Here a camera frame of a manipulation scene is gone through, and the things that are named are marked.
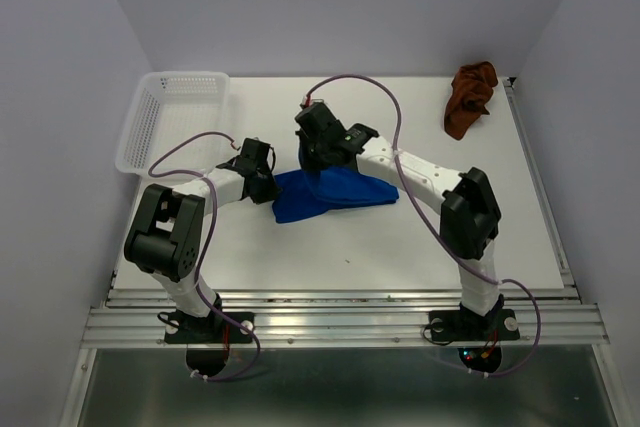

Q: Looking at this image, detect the blue towel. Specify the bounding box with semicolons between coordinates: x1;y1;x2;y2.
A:
272;167;399;224

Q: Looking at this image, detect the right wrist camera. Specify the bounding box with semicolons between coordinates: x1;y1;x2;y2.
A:
300;95;324;110

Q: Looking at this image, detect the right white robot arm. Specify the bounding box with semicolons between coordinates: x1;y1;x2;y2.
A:
295;101;504;344

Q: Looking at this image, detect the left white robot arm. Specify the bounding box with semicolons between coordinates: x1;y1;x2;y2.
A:
124;138;280;345

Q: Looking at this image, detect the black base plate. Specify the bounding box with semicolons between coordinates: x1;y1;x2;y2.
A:
427;309;520;343
157;311;252;345

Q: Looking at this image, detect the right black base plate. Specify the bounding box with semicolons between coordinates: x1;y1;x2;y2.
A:
427;309;520;343

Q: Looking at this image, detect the aluminium rail frame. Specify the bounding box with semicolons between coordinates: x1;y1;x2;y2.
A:
62;77;635;426

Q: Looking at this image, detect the brown towel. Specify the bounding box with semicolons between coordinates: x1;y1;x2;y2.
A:
443;61;498;141

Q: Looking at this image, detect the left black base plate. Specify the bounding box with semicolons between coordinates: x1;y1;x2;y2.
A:
157;311;252;345

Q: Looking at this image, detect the white plastic basket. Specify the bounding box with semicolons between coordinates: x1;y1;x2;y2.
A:
115;71;231;178

